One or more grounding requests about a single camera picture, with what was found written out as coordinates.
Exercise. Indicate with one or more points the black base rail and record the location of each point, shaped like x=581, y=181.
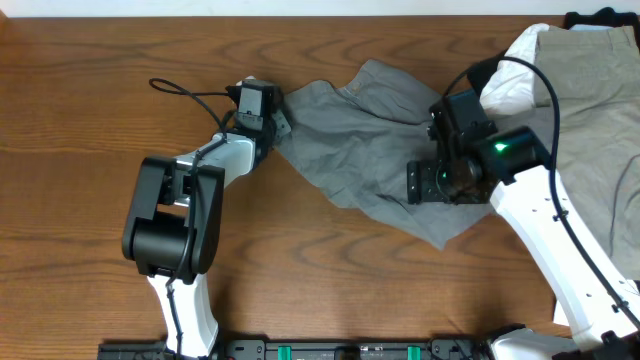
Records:
x=444, y=349

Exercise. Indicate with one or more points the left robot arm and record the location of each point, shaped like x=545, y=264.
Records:
x=173, y=226

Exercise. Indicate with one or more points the dark grey shorts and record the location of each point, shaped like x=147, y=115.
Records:
x=354, y=142

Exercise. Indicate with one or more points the khaki shorts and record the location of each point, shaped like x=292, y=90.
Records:
x=596, y=77

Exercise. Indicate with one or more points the white garment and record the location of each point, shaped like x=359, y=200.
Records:
x=510, y=90

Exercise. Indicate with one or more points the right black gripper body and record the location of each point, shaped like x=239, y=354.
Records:
x=438, y=183

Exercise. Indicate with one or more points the black garment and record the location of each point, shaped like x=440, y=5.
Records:
x=481, y=74

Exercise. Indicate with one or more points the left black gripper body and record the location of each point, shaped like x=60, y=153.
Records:
x=277, y=126

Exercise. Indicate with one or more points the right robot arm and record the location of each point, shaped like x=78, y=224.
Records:
x=512, y=171

